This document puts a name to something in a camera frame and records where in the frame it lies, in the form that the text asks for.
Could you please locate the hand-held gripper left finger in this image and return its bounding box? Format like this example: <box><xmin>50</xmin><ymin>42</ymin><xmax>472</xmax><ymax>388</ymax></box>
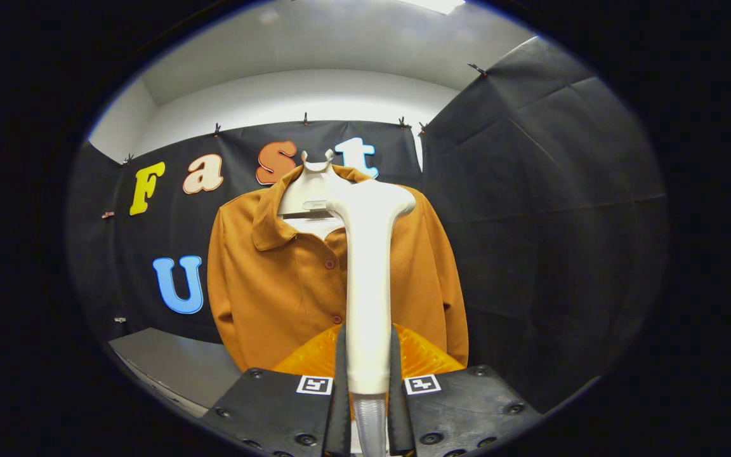
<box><xmin>197</xmin><ymin>322</ymin><xmax>352</xmax><ymax>457</ymax></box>

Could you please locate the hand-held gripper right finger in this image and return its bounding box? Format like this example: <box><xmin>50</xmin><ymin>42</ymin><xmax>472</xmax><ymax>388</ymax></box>
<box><xmin>388</xmin><ymin>322</ymin><xmax>543</xmax><ymax>457</ymax></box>

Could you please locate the row of black cloth clips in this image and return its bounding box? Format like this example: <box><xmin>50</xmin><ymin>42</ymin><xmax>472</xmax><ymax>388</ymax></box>
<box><xmin>121</xmin><ymin>62</ymin><xmax>488</xmax><ymax>166</ymax></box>

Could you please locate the long ceiling light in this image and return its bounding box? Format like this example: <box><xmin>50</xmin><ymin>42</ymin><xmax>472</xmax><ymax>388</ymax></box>
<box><xmin>397</xmin><ymin>0</ymin><xmax>468</xmax><ymax>15</ymax></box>

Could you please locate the orange button-up shirt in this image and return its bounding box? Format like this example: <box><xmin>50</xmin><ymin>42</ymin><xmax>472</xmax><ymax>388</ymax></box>
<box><xmin>207</xmin><ymin>164</ymin><xmax>470</xmax><ymax>374</ymax></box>

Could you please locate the black backdrop cloth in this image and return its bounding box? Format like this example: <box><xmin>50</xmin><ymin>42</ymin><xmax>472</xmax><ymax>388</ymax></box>
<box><xmin>66</xmin><ymin>35</ymin><xmax>669</xmax><ymax>413</ymax></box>

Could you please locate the white clothes hanger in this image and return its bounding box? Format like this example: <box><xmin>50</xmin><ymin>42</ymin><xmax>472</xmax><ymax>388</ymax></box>
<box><xmin>277</xmin><ymin>150</ymin><xmax>347</xmax><ymax>239</ymax></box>

